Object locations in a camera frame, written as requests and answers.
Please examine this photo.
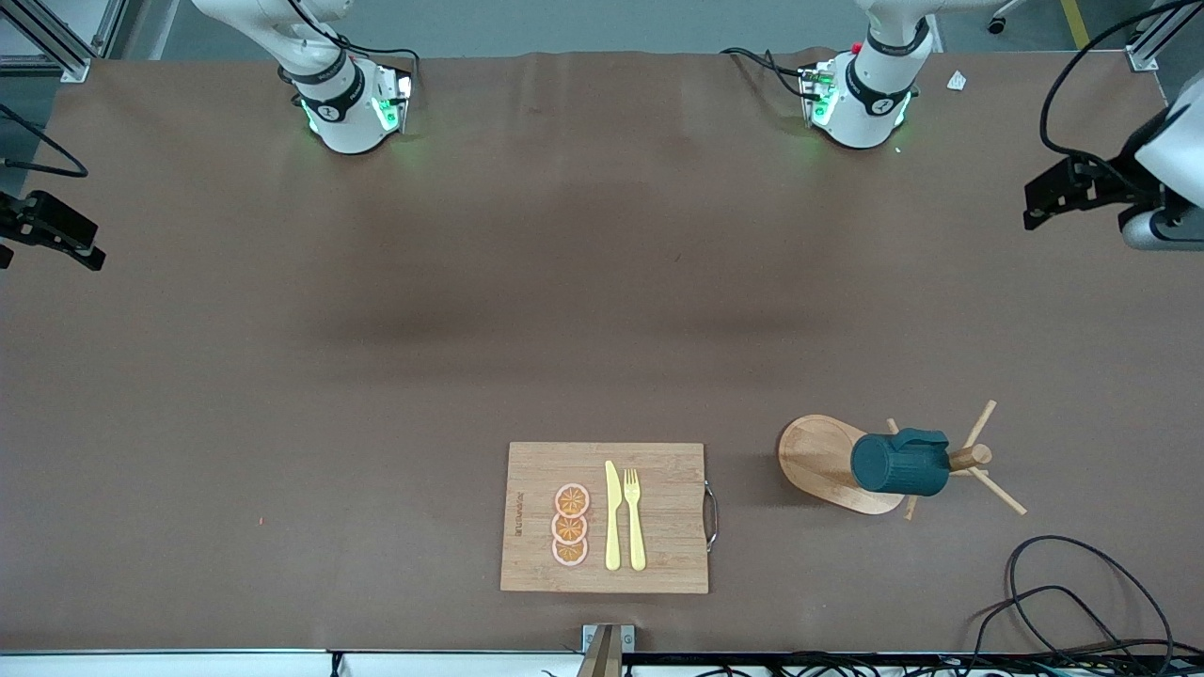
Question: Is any black left arm base cable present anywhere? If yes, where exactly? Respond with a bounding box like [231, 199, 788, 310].
[720, 47, 812, 100]

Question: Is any black looped cable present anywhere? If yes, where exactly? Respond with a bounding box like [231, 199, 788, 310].
[967, 585, 1144, 677]
[1005, 534, 1177, 677]

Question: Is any wooden cup rack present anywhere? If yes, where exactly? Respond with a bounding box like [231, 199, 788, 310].
[777, 400, 1028, 521]

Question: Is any dark green cup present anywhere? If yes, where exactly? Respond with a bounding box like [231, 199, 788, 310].
[850, 428, 951, 497]

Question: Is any metal table bracket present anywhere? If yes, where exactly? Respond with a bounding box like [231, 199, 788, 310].
[582, 623, 636, 654]

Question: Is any yellow plastic knife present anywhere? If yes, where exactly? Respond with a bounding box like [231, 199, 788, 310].
[605, 460, 623, 572]

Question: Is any brown wooden bar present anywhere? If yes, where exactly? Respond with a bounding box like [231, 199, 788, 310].
[576, 628, 624, 677]

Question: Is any bamboo cutting board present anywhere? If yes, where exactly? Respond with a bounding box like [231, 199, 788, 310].
[499, 442, 719, 595]

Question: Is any brown table cover mat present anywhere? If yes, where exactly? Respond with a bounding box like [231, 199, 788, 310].
[0, 49, 1204, 654]

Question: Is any yellow plastic fork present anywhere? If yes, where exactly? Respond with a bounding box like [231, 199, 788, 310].
[624, 468, 648, 573]

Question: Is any aluminium frame profile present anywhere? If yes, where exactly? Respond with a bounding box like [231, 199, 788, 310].
[0, 0, 128, 84]
[1126, 0, 1204, 73]

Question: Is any black arm base cable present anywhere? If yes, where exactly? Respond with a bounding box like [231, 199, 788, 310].
[296, 0, 421, 86]
[720, 47, 812, 100]

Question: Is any black right arm base cable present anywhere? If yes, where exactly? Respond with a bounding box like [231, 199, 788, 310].
[296, 0, 421, 86]

